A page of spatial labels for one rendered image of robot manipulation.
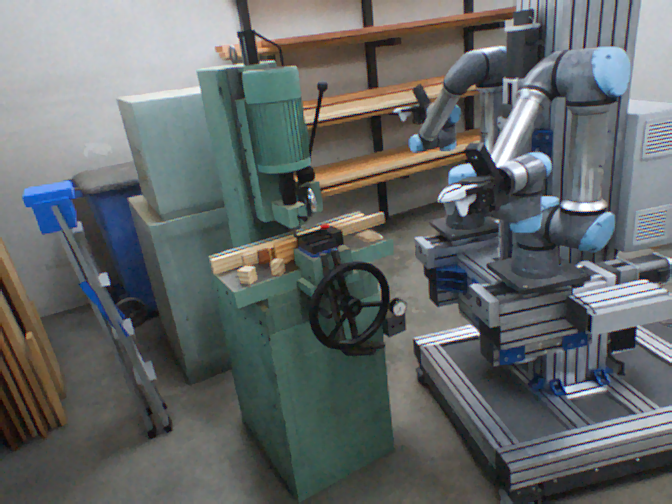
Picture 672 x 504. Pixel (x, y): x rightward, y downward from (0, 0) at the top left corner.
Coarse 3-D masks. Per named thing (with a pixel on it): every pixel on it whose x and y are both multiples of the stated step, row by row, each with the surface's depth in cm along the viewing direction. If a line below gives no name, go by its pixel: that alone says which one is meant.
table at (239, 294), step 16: (352, 240) 191; (384, 240) 187; (352, 256) 181; (368, 256) 185; (384, 256) 188; (224, 272) 177; (288, 272) 171; (224, 288) 171; (240, 288) 164; (256, 288) 166; (272, 288) 169; (288, 288) 172; (304, 288) 169; (240, 304) 164
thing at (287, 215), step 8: (280, 200) 188; (272, 208) 189; (280, 208) 182; (288, 208) 178; (296, 208) 178; (304, 208) 180; (280, 216) 184; (288, 216) 178; (296, 216) 179; (288, 224) 180; (296, 224) 180; (304, 224) 182
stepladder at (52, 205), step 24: (24, 192) 203; (48, 192) 200; (72, 192) 204; (48, 216) 201; (72, 216) 205; (72, 240) 206; (72, 264) 210; (96, 288) 214; (96, 312) 218; (120, 312) 241; (120, 336) 224; (120, 360) 228; (144, 384) 234; (144, 408) 240; (168, 432) 245
